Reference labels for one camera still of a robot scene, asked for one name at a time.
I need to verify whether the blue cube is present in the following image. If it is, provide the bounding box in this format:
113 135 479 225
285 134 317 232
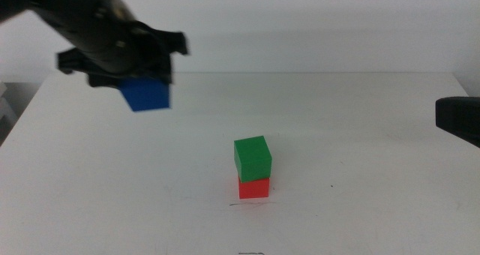
118 76 172 113

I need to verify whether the green cube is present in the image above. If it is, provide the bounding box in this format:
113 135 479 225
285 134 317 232
233 135 273 184

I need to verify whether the red cube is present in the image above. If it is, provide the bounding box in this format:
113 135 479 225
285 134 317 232
238 175 271 200

